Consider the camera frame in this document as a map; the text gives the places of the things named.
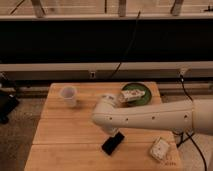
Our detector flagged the black object at left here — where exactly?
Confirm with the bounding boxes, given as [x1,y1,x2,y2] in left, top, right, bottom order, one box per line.
[0,72,20,125]

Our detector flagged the white tube in bowl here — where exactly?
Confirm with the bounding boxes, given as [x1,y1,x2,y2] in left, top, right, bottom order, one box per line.
[119,89,145,102]

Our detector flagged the wall outlet box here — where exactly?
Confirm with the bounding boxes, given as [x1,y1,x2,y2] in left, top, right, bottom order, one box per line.
[89,71,96,79]

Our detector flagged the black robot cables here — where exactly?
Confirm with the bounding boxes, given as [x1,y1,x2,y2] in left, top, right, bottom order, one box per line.
[173,73,208,171]

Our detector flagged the black rectangular eraser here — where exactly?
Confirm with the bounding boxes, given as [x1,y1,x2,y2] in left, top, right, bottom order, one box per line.
[101,132,124,155]

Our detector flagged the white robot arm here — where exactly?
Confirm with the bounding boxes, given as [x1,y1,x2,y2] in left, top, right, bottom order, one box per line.
[92,94,213,135]

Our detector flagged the black hanging cable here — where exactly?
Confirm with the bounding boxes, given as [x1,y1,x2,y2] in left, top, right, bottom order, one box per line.
[108,9,142,80]

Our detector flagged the green bowl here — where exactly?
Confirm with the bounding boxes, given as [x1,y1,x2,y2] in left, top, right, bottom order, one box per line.
[123,82,152,107]

